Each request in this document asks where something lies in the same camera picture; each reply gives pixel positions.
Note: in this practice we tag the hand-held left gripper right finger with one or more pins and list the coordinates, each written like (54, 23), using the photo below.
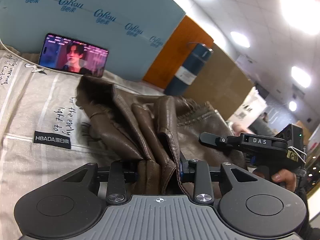
(187, 170)

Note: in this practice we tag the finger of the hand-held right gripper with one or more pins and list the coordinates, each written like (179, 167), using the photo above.
(220, 140)

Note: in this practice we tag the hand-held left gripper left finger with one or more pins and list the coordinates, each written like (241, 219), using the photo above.
(117, 180)

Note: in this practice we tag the brown leather jacket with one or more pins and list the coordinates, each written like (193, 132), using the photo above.
(120, 120)

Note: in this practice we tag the person's right hand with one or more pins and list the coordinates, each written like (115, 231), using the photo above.
(285, 180)

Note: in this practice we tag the ceiling light panel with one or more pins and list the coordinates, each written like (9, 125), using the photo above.
(240, 39)
(300, 12)
(301, 77)
(293, 106)

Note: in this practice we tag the brown cardboard box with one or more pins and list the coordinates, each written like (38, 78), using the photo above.
(225, 85)

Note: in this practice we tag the dark blue vacuum bottle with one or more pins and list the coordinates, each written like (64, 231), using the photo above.
(185, 75)

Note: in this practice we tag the orange cardboard box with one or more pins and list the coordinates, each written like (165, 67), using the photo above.
(175, 45)

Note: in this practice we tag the printed cartoon bedsheet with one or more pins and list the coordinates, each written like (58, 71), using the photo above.
(37, 110)

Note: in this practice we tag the black smartphone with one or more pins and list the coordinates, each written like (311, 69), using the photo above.
(72, 55)

